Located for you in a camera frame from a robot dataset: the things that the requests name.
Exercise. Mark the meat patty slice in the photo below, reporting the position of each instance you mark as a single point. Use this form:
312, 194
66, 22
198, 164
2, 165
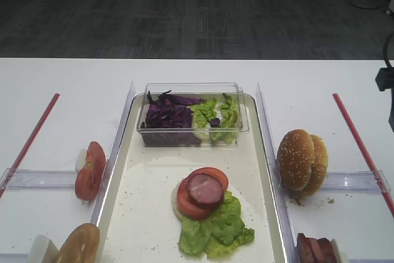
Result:
205, 191

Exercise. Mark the green lettuce in box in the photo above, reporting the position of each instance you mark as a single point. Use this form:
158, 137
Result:
211, 120

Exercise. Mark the purple cabbage shreds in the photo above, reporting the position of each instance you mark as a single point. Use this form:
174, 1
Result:
169, 111

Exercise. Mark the right clear tray rail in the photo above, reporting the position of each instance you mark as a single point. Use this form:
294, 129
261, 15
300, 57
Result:
288, 247

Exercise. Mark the clear plastic salad box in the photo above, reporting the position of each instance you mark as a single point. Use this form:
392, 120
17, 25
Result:
183, 137

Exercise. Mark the right red strip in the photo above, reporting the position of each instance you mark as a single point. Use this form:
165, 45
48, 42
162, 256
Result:
369, 161

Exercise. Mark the sesame burger bun rear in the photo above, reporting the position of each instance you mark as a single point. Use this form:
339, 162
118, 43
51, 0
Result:
319, 168

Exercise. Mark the sesame burger bun front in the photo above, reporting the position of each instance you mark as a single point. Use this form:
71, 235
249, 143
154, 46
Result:
296, 155

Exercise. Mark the white rectangular metal tray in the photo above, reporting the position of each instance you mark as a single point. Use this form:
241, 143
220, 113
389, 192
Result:
139, 224

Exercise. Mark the clear holder rail toasted bun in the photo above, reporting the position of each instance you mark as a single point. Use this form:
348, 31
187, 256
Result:
13, 258

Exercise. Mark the left red strip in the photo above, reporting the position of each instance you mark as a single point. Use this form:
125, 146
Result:
30, 143

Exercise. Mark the upright tomato slices stack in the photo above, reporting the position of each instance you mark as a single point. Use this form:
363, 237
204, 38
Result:
89, 178

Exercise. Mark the lower tomato slice on tray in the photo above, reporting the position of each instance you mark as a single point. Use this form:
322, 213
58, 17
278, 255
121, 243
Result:
187, 208

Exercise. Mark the left clear tray rail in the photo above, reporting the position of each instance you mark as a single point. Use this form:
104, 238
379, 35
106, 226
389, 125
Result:
108, 174

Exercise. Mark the sesame burger bun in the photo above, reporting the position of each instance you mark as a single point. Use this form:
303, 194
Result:
296, 155
319, 168

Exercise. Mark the red strip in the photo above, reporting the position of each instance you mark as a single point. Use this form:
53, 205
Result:
369, 161
30, 143

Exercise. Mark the clear holder rail sesame buns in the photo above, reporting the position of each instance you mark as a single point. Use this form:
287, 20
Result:
361, 182

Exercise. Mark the white stopper block tomato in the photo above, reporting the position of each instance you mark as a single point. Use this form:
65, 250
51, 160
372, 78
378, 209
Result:
81, 160

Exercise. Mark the lettuce leaf on tray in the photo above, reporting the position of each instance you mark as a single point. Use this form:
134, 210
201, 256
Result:
219, 235

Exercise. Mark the white bread slice on tray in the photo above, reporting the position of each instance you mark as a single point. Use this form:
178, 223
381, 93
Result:
176, 211

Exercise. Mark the white stopper block meat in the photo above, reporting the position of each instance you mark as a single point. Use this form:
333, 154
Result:
341, 257

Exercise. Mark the clear tray rail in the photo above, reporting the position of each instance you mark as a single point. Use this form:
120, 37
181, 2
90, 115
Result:
288, 247
108, 174

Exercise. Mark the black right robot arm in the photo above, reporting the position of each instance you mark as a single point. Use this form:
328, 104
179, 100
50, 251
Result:
385, 78

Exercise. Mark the white stopper block bun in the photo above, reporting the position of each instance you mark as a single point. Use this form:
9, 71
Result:
43, 250

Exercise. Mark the clear holder rail tomato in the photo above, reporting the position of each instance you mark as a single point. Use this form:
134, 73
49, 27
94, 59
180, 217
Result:
25, 179

